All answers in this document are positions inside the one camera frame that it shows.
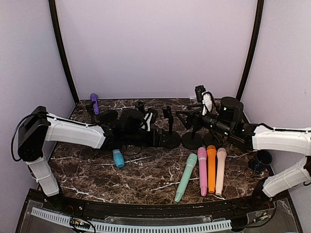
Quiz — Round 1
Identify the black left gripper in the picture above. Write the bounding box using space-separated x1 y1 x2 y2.
124 129 173 148

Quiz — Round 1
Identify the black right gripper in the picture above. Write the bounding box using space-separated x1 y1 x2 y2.
176 103 233 138

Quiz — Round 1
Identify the black stand with pink microphone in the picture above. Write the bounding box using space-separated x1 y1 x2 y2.
160 106 181 149

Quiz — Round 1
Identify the black stand with orange microphone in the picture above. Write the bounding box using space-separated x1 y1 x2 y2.
181 121 203 150

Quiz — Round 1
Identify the black stand for beige microphone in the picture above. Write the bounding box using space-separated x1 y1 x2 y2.
203 130 224 148

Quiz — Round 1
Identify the pink toy microphone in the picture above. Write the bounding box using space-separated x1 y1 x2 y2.
197 147 207 197

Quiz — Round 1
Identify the mint green toy microphone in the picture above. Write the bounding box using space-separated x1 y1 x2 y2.
174 153 198 203

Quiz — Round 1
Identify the orange toy microphone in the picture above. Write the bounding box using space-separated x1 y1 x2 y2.
207 145 217 193

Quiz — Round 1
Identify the blue toy microphone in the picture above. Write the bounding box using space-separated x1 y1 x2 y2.
112 149 125 168

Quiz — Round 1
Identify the black stand with blue microphone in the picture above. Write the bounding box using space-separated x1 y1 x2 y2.
98 110 119 125

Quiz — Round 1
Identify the beige toy microphone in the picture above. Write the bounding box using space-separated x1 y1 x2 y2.
215 148 227 196

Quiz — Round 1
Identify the black stand with purple microphone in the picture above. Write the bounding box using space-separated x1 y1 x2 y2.
86 104 100 125

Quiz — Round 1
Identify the purple toy microphone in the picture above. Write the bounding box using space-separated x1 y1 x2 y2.
90 93 100 115

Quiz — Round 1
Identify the black stand with green microphone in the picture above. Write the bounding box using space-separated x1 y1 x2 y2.
135 101 148 117

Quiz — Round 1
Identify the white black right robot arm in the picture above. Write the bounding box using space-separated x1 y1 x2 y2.
176 97 311 211

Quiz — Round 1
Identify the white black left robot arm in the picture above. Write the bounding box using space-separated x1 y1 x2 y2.
11 106 172 212

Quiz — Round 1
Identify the dark blue mug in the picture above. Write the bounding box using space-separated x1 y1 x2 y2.
248 150 273 173

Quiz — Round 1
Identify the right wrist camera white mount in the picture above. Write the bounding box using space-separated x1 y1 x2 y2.
195 85 214 116

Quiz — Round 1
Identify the white slotted cable duct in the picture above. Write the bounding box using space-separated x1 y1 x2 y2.
31 207 232 233

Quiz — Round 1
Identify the black aluminium rail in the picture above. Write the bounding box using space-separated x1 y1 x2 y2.
26 189 278 223

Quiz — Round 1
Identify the black right corner post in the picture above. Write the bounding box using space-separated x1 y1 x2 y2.
236 0 264 101

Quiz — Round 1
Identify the black corner post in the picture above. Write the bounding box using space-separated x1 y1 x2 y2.
48 0 80 105
236 0 264 101

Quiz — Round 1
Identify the black left corner post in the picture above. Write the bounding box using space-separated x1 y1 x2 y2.
48 0 80 105

